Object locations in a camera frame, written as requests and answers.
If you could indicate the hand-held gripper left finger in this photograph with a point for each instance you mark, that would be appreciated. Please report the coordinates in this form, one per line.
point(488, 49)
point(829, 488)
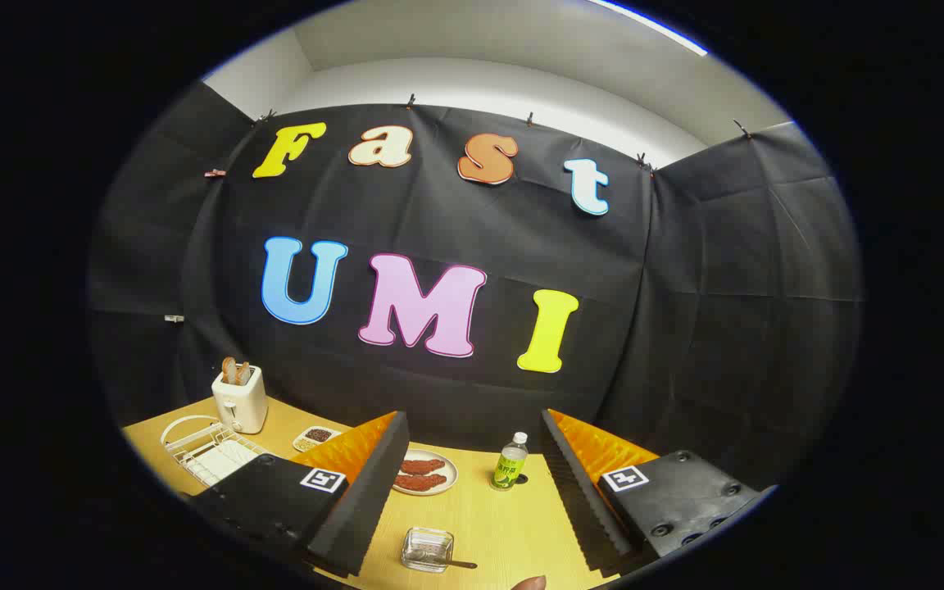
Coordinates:
point(361, 500)

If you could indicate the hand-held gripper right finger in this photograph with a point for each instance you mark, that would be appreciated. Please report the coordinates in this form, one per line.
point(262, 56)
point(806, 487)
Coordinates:
point(578, 492)

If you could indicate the white plate with meat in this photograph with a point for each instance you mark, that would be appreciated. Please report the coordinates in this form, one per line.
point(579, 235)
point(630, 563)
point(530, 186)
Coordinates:
point(449, 474)

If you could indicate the red-brown meat piece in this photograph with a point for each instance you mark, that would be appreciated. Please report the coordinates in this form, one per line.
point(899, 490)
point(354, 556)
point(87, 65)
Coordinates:
point(421, 466)
point(421, 483)

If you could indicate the green label drink bottle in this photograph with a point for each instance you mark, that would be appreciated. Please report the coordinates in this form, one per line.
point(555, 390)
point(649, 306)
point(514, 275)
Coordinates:
point(509, 469)

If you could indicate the white divided bean tray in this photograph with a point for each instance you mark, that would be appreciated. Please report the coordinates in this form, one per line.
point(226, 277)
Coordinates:
point(316, 438)

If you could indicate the white toaster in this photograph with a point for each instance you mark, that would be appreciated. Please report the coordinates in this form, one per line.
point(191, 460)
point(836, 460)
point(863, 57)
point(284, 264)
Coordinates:
point(240, 406)

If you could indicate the toasted bread slice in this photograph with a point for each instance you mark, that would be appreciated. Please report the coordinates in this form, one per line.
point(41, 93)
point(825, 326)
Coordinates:
point(242, 373)
point(229, 370)

